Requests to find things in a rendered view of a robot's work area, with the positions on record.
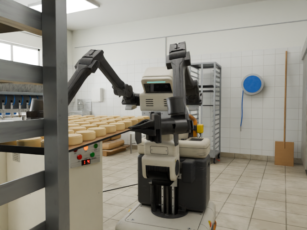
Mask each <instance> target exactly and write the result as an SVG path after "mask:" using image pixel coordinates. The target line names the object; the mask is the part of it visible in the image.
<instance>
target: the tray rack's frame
mask: <svg viewBox="0 0 307 230"><path fill-rule="evenodd" d="M191 65H192V66H194V67H196V68H198V69H201V93H203V69H205V68H214V97H213V150H210V152H209V155H210V157H212V158H215V162H216V156H217V155H218V154H219V153H220V151H219V150H215V112H216V66H218V67H219V68H221V66H220V65H219V64H218V63H217V62H205V63H191ZM213 65H214V66H213ZM189 71H190V75H191V66H189ZM202 106H203V101H202V104H201V124H202ZM212 151H213V152H212Z"/></svg>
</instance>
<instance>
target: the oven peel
mask: <svg viewBox="0 0 307 230"><path fill-rule="evenodd" d="M286 76H287V51H286V60H285V102H284V141H275V165H281V166H291V167H293V166H294V142H285V139H286Z"/></svg>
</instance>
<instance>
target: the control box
mask: <svg viewBox="0 0 307 230"><path fill-rule="evenodd" d="M96 144H97V145H98V147H97V148H94V145H95V144H92V145H89V146H88V149H87V150H85V149H84V147H83V148H80V149H78V150H77V152H74V151H72V152H69V169H70V168H74V167H80V166H84V165H88V163H87V160H88V159H89V160H90V161H89V162H90V163H89V164H92V163H96V162H100V142H98V143H96ZM92 152H94V153H95V155H94V157H91V156H90V154H91V153H92ZM78 155H82V159H80V160H79V159H78ZM84 160H85V163H84V165H83V161H84Z"/></svg>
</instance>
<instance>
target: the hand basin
mask: <svg viewBox="0 0 307 230"><path fill-rule="evenodd" d="M71 102H75V97H74V98H73V99H72V101H71ZM91 102H103V88H91V99H77V109H78V110H70V111H68V116H70V115H82V116H84V115H91Z"/></svg>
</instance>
